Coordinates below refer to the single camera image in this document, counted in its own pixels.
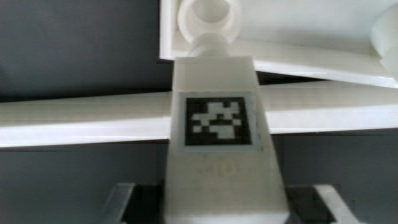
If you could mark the white U-shaped workspace fence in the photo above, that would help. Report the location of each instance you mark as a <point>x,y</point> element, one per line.
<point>323,106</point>

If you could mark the white table leg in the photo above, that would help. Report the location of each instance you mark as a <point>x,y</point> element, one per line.
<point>225,187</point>
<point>385,40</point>

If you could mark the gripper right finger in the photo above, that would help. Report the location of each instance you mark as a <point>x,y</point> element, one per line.
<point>319,206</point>

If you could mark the white square table top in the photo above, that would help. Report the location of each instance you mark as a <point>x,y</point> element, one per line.
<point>305,36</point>

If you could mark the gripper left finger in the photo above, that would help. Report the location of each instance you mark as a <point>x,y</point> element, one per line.
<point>134,205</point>

